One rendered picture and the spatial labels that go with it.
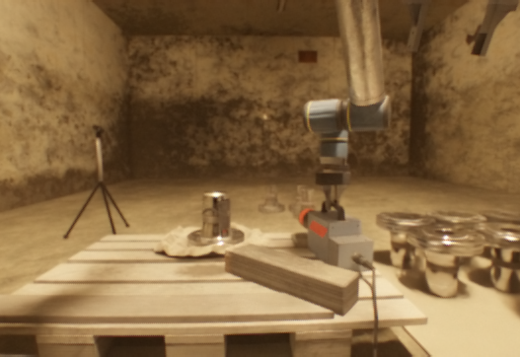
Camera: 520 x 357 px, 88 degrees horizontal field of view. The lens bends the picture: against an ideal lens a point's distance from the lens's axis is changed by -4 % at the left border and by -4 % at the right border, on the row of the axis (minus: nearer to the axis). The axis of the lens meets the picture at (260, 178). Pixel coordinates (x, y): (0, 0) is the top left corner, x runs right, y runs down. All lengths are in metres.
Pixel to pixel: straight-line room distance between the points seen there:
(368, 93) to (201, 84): 5.54
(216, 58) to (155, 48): 1.27
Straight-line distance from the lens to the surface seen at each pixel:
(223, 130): 6.10
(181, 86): 6.36
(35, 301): 1.04
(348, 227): 1.13
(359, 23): 0.83
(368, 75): 0.88
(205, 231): 1.28
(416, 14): 0.65
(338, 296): 0.82
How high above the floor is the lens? 0.57
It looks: 6 degrees down
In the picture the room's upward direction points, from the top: straight up
